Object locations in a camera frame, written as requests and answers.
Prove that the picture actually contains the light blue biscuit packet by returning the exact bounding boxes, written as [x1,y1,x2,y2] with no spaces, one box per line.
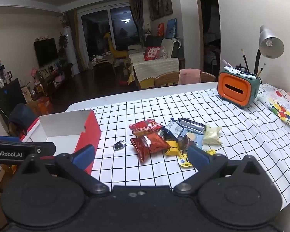
[186,132,204,149]

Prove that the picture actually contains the pale yellow snack bag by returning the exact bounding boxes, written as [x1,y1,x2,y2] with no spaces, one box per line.
[203,125,222,145]

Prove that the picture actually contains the yellow candy wrapper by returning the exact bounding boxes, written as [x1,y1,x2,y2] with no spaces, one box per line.
[165,140,182,157]

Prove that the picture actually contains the foil chocolate ball cup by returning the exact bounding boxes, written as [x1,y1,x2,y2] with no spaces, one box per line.
[113,140,126,151]

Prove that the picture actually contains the silver black snack bar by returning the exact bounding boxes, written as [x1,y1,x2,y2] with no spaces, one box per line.
[177,118,206,135]

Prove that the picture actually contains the white blue text packet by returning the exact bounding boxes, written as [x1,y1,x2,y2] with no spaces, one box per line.
[165,118,187,139]

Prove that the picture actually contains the copper Oreo snack bag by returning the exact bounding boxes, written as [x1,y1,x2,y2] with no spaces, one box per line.
[130,131,171,162]

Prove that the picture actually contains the red patterned snack packet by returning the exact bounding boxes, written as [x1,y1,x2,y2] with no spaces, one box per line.
[129,119,162,136]

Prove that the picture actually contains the red white cardboard box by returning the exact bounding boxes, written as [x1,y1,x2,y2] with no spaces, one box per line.
[21,109,102,174]

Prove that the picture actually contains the dark jeans on chair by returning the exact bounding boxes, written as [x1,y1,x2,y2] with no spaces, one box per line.
[8,103,38,137]

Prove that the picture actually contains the white grid tablecloth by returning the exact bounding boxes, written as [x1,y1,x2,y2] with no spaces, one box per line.
[65,84,290,210]

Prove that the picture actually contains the orange green tissue box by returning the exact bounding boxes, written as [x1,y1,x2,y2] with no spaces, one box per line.
[217,66,260,107]

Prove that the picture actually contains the pink towel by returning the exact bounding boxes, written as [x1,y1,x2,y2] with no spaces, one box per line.
[178,69,200,85]

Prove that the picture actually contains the wooden chair with towel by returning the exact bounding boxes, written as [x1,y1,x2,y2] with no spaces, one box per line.
[154,69,217,87]

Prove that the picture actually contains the colourful dotted cloth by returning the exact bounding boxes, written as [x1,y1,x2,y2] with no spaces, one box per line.
[256,84,290,126]

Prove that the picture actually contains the white floor air conditioner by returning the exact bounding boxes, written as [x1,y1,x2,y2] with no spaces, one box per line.
[64,26,79,76]

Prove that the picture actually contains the sofa with cream cover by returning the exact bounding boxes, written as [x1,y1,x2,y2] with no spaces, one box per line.
[127,38,184,89]

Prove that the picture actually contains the yellow giraffe toy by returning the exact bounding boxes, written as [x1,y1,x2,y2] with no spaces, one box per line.
[103,31,130,60]

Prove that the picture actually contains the red cushion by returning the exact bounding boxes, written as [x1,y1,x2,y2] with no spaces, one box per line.
[144,46,168,61]

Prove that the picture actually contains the grey desk lamp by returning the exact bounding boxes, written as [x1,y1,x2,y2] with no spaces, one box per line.
[254,25,284,74]

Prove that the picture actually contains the wall television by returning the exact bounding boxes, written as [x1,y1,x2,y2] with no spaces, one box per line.
[34,38,59,67]

